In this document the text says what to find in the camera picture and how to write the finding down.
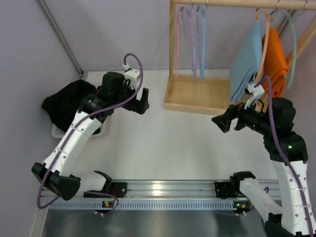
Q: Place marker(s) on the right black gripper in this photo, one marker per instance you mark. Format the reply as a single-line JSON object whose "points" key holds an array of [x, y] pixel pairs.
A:
{"points": [[233, 116]]}

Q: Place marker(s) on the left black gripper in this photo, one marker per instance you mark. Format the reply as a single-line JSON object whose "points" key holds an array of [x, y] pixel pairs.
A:
{"points": [[135, 104]]}

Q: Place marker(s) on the orange hanger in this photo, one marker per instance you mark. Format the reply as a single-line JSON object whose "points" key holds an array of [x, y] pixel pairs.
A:
{"points": [[265, 46]]}

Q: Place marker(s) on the light blue trousers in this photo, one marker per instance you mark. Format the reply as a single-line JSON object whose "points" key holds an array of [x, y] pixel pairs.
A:
{"points": [[246, 63]]}

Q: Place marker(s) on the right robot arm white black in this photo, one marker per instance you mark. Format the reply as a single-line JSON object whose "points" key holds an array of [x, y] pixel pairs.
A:
{"points": [[288, 155]]}

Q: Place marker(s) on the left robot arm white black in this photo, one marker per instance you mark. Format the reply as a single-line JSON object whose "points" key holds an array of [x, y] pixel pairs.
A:
{"points": [[116, 91]]}

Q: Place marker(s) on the purple hanger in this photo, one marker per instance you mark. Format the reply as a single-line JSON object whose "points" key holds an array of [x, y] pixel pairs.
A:
{"points": [[189, 16]]}

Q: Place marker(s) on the pink hanger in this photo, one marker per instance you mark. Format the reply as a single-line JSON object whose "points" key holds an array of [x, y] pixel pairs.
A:
{"points": [[177, 40]]}

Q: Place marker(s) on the blue hanger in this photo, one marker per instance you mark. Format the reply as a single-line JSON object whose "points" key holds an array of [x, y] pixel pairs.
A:
{"points": [[201, 39]]}

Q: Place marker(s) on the green hanger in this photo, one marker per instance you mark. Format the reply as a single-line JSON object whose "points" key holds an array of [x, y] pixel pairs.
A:
{"points": [[291, 64]]}

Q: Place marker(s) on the wooden clothes rack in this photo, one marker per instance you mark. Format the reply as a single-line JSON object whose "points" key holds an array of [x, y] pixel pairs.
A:
{"points": [[210, 96]]}

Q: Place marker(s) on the orange garment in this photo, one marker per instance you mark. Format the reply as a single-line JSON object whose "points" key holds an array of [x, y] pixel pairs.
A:
{"points": [[275, 65]]}

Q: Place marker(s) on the black garment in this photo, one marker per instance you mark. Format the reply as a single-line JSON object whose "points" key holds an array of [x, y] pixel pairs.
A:
{"points": [[63, 105]]}

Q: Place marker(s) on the white plastic basket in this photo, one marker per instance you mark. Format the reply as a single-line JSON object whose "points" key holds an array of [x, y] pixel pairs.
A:
{"points": [[58, 133]]}

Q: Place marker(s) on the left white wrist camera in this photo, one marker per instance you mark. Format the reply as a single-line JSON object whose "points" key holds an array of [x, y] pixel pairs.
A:
{"points": [[133, 75]]}

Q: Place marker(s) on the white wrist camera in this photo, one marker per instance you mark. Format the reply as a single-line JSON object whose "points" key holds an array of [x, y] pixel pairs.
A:
{"points": [[254, 92], [133, 75]]}

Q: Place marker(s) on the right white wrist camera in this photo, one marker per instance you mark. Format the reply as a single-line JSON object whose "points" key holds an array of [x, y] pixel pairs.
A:
{"points": [[254, 92]]}

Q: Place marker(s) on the aluminium mounting rail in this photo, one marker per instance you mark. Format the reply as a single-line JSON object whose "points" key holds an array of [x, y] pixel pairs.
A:
{"points": [[166, 189]]}

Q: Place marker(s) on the grey corner wall profile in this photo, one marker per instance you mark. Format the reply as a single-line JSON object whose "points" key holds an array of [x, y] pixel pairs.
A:
{"points": [[43, 6]]}

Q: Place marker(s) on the grey slotted cable duct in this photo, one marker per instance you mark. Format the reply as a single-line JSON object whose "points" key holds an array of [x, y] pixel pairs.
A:
{"points": [[129, 204]]}

